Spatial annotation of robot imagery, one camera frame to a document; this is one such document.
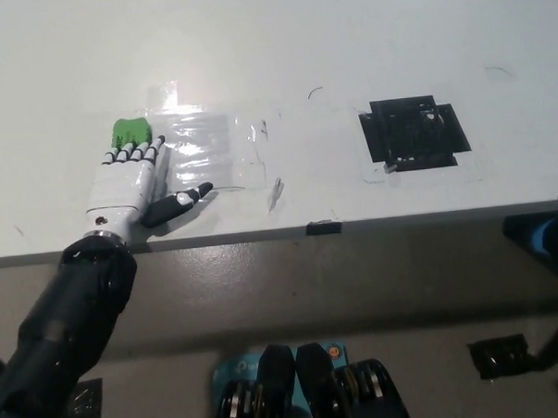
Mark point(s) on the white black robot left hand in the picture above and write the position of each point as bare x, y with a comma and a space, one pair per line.
120, 188

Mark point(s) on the green whiteboard eraser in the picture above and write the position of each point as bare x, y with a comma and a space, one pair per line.
129, 130

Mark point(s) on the black blue object under desk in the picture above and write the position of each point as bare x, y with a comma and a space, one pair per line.
530, 232

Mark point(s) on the clear plastic tape sheet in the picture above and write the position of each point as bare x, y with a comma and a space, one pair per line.
202, 152

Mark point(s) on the small black tape piece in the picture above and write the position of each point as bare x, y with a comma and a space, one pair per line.
324, 228

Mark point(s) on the teal router box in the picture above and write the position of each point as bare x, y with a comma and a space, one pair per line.
232, 368

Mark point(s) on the black tape square patch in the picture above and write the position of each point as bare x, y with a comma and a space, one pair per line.
412, 134

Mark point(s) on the black floor tape patch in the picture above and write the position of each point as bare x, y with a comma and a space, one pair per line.
498, 357

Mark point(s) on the black floor bracket left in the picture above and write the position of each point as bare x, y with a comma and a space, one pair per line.
88, 400

